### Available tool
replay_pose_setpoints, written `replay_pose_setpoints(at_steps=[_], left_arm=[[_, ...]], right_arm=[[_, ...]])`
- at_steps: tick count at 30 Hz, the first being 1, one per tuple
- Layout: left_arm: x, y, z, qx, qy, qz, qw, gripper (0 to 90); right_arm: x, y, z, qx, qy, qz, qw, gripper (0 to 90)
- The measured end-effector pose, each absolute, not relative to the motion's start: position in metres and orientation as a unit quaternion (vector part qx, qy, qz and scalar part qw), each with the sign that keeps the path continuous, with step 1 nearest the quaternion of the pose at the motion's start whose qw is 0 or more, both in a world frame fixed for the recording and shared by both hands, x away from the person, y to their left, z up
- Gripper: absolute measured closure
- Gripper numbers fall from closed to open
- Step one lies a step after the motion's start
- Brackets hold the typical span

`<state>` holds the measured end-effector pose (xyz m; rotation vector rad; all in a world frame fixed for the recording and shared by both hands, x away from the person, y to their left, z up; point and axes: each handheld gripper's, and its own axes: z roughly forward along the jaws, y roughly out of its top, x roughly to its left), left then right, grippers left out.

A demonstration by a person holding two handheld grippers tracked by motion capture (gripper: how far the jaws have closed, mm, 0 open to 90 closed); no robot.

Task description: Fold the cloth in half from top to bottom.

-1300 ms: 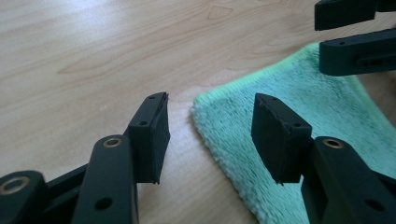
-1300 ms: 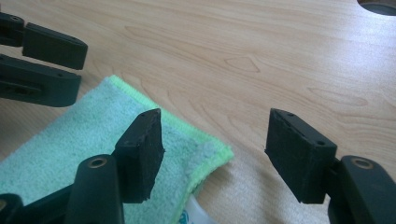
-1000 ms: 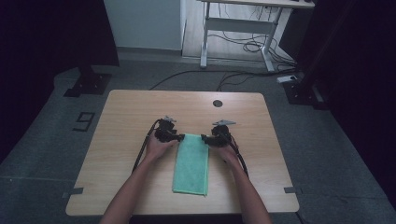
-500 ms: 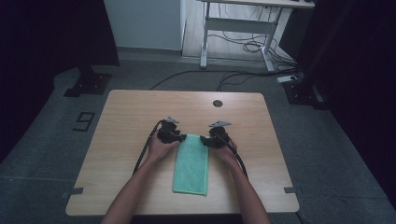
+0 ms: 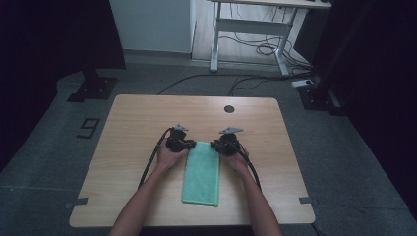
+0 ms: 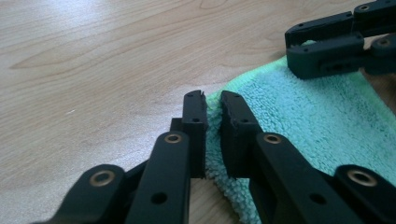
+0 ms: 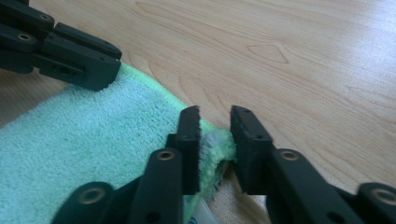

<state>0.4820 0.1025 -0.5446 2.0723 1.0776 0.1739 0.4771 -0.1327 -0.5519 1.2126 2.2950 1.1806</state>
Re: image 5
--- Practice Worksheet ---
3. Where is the white power strip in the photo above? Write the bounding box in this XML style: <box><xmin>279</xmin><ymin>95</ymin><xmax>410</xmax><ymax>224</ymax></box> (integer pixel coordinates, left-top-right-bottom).
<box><xmin>291</xmin><ymin>78</ymin><xmax>315</xmax><ymax>89</ymax></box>

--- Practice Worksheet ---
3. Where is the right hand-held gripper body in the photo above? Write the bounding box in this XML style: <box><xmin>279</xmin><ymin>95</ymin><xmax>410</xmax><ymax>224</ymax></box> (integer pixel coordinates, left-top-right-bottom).
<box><xmin>217</xmin><ymin>126</ymin><xmax>246</xmax><ymax>157</ymax></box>

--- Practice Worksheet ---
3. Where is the long black floor cable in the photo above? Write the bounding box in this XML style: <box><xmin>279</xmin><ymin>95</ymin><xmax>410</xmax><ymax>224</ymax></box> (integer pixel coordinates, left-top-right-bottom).
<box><xmin>156</xmin><ymin>73</ymin><xmax>296</xmax><ymax>96</ymax></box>

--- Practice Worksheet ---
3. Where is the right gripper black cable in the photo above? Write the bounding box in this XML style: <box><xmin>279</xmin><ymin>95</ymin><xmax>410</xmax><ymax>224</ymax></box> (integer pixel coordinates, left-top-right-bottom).
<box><xmin>237</xmin><ymin>143</ymin><xmax>263</xmax><ymax>192</ymax></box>

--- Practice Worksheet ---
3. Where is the tangle of black cables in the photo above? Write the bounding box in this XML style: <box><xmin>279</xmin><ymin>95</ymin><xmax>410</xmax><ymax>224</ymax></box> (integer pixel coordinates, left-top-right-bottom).
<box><xmin>218</xmin><ymin>30</ymin><xmax>313</xmax><ymax>73</ymax></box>

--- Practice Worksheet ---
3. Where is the person's right hand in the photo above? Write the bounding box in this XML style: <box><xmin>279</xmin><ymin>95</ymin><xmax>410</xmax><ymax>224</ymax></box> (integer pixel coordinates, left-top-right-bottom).
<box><xmin>218</xmin><ymin>145</ymin><xmax>251</xmax><ymax>175</ymax></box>

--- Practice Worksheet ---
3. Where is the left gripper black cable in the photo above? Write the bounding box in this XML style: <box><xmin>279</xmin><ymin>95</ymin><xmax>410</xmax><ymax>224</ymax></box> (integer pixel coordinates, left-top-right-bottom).
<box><xmin>137</xmin><ymin>126</ymin><xmax>175</xmax><ymax>190</ymax></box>

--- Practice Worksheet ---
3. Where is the grey tape strip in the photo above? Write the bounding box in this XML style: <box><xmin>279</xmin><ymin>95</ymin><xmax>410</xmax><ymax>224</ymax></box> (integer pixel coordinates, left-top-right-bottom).
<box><xmin>64</xmin><ymin>197</ymin><xmax>89</xmax><ymax>209</ymax></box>
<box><xmin>298</xmin><ymin>196</ymin><xmax>320</xmax><ymax>206</ymax></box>

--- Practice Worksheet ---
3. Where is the black floor tape mark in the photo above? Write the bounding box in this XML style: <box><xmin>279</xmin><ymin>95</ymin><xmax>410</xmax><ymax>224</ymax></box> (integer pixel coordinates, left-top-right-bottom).
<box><xmin>76</xmin><ymin>117</ymin><xmax>101</xmax><ymax>140</ymax></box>

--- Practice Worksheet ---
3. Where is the black stand base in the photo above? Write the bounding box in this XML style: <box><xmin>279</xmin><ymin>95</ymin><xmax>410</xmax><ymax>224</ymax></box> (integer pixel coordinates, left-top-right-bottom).
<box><xmin>297</xmin><ymin>83</ymin><xmax>349</xmax><ymax>117</ymax></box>
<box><xmin>66</xmin><ymin>68</ymin><xmax>119</xmax><ymax>103</ymax></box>

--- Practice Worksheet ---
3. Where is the black curtain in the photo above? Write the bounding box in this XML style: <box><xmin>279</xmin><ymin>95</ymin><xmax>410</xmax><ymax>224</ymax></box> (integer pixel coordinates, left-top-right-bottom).
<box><xmin>0</xmin><ymin>0</ymin><xmax>127</xmax><ymax>172</ymax></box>
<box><xmin>310</xmin><ymin>0</ymin><xmax>417</xmax><ymax>221</ymax></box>

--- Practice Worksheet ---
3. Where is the green towel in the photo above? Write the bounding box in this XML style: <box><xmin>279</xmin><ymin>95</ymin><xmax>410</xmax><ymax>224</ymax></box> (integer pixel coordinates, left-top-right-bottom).
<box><xmin>181</xmin><ymin>141</ymin><xmax>221</xmax><ymax>207</ymax></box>

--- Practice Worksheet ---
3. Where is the white desk frame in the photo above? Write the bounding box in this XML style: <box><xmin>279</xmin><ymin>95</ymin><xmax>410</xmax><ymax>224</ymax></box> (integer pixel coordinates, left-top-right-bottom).
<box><xmin>206</xmin><ymin>0</ymin><xmax>332</xmax><ymax>78</ymax></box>

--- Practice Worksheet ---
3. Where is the person's left hand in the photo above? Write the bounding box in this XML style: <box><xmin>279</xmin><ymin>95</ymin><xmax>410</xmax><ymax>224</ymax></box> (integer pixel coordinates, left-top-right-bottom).
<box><xmin>154</xmin><ymin>139</ymin><xmax>190</xmax><ymax>174</ymax></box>

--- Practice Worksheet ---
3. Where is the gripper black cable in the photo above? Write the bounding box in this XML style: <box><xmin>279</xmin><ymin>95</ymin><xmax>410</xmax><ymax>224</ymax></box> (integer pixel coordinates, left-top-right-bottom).
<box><xmin>237</xmin><ymin>143</ymin><xmax>263</xmax><ymax>192</ymax></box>
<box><xmin>137</xmin><ymin>126</ymin><xmax>175</xmax><ymax>190</ymax></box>

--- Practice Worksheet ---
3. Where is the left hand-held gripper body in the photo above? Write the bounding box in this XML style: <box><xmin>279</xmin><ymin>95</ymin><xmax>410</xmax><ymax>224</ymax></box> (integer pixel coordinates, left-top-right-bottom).
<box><xmin>164</xmin><ymin>123</ymin><xmax>190</xmax><ymax>154</ymax></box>

